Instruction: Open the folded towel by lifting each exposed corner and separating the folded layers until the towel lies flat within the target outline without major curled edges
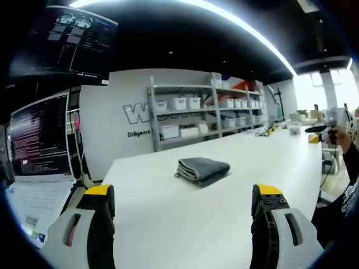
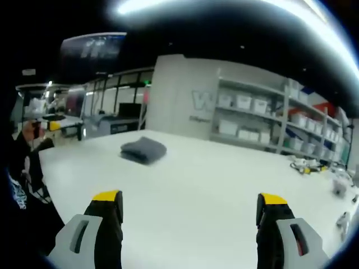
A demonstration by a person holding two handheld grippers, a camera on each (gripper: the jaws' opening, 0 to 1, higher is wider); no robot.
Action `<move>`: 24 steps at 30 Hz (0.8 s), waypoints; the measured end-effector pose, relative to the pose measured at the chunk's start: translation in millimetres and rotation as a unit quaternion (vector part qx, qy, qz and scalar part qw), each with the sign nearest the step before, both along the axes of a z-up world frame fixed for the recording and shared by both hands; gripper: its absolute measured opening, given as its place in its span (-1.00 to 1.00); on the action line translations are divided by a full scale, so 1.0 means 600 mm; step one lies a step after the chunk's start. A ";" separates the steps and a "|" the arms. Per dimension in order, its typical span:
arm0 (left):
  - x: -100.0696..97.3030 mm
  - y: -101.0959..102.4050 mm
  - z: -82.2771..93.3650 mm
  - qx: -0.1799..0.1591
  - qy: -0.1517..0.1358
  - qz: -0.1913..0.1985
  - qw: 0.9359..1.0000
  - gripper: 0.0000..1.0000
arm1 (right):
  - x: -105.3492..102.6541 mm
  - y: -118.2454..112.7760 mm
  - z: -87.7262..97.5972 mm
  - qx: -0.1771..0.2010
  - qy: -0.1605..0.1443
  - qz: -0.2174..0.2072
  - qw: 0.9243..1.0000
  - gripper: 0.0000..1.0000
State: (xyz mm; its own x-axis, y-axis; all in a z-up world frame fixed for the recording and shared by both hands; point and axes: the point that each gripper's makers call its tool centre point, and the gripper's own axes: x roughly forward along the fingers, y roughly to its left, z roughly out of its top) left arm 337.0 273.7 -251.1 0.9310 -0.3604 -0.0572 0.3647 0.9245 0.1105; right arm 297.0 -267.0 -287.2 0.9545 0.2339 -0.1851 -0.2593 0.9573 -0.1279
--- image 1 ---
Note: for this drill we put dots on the ceiling light strip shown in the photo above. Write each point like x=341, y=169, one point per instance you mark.
x=252, y=36

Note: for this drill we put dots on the grey towel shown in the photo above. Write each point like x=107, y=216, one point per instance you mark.
x=206, y=169

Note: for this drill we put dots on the grey metal shelving rack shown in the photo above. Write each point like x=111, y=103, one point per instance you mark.
x=213, y=112

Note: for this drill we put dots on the row of white storage bins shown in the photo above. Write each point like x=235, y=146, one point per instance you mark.
x=193, y=103

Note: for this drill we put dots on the yellow and black tool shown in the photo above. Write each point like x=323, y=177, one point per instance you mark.
x=266, y=131

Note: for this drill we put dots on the person's right hand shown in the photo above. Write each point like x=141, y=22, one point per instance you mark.
x=342, y=137

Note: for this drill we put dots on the grey chair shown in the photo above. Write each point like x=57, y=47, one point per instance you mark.
x=330, y=162

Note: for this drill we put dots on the open laptop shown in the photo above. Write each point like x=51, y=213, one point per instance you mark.
x=42, y=140

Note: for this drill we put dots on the clear plastic container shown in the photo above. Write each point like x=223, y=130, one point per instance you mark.
x=295, y=128

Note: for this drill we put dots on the black stand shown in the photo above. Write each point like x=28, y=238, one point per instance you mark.
x=279, y=103

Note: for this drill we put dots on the large wall monitor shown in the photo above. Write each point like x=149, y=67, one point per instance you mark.
x=70, y=42

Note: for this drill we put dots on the person's dark printed shirt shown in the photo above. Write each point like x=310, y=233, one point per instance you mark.
x=342, y=207

